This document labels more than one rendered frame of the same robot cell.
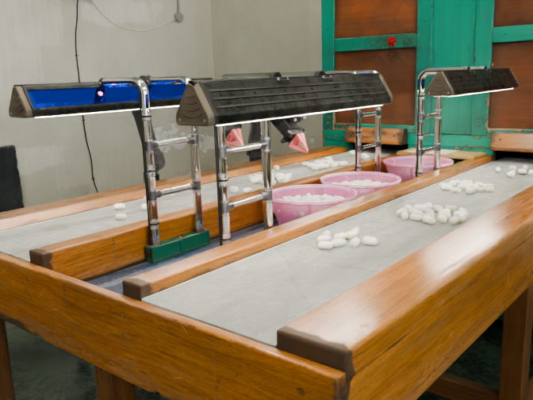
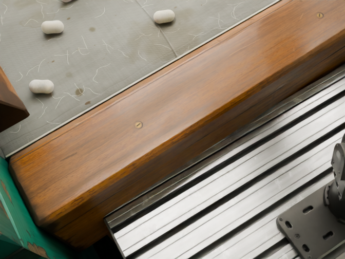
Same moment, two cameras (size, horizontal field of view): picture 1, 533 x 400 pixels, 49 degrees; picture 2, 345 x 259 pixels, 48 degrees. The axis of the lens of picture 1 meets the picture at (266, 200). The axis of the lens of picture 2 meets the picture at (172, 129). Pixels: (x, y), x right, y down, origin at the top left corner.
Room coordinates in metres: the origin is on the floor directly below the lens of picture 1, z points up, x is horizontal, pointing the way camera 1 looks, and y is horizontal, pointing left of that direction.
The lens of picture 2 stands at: (2.90, -0.12, 1.20)
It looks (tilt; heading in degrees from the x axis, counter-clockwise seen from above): 63 degrees down; 201
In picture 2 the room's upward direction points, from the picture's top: 6 degrees counter-clockwise
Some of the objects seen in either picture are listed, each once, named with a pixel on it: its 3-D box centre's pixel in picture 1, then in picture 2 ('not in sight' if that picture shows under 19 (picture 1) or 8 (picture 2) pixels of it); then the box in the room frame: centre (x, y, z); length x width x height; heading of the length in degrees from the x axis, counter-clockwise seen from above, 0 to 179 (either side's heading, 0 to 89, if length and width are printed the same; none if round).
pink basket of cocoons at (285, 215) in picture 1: (312, 208); not in sight; (1.68, -0.13, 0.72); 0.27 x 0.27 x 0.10
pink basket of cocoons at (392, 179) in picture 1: (359, 191); not in sight; (1.90, -0.31, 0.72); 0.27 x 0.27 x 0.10
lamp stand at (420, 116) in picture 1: (451, 133); not in sight; (1.98, -0.64, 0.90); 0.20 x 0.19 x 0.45; 140
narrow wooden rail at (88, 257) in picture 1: (291, 199); not in sight; (1.88, -0.08, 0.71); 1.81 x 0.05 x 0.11; 140
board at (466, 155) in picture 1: (440, 153); not in sight; (2.41, -0.73, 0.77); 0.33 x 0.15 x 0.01; 50
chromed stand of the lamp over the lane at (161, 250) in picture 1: (152, 164); not in sight; (1.49, 0.29, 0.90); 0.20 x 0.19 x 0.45; 140
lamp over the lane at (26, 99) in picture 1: (129, 94); not in sight; (1.54, 0.35, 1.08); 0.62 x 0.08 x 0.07; 140
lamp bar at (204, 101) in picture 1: (303, 94); not in sight; (1.18, -0.08, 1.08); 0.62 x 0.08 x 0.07; 140
